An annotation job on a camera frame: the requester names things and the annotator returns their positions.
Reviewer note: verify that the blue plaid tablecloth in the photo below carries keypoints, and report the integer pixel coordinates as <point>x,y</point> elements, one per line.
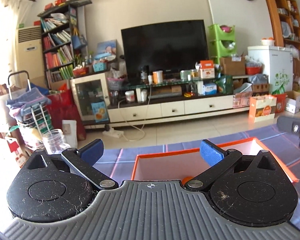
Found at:
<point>119,163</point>

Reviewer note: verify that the white power strip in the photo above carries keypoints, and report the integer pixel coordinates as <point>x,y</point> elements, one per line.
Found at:
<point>113,133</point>

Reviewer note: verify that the brown cardboard box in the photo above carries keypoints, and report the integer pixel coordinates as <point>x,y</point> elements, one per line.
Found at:
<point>232,65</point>

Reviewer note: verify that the orange gift box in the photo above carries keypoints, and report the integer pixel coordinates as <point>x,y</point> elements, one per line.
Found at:
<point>262,108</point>

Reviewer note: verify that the black flat television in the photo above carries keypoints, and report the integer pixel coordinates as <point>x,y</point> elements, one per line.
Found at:
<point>168,46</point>

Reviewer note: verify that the glass door side cabinet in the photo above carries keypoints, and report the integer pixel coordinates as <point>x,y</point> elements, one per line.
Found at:
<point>91,97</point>

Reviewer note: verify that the white standing air conditioner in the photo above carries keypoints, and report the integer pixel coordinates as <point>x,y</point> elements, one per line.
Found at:
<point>29,53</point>

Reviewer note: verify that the dark bookshelf with books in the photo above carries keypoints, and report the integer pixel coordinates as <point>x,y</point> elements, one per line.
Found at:
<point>61,39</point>

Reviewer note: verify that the brown wooden shelf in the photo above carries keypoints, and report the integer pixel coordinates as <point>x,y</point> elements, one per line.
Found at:
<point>285,21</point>

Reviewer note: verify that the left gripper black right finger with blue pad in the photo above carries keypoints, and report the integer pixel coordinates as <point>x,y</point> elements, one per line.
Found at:
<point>246,189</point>

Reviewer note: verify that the folding shopping trolley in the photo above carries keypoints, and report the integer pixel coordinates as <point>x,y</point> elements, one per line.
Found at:
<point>29,109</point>

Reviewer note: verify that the white chest freezer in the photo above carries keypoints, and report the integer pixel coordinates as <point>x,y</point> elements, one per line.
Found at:
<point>277,63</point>

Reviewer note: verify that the green stacked plastic bins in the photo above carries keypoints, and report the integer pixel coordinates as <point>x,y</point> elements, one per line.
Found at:
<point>222,42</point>

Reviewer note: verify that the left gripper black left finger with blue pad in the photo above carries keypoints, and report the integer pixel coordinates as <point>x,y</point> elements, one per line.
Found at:
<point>54,187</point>

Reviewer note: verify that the white tv cabinet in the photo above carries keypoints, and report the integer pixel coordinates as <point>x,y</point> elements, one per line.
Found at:
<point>176,108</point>

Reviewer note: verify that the clear glass jar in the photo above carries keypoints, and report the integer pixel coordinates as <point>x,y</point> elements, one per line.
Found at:
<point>54,141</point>

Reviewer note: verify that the orange mandarin right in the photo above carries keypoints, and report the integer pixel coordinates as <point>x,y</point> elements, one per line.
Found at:
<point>186,179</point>

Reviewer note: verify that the white open cardboard box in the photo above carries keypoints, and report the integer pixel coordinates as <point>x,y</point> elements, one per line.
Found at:
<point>292,102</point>

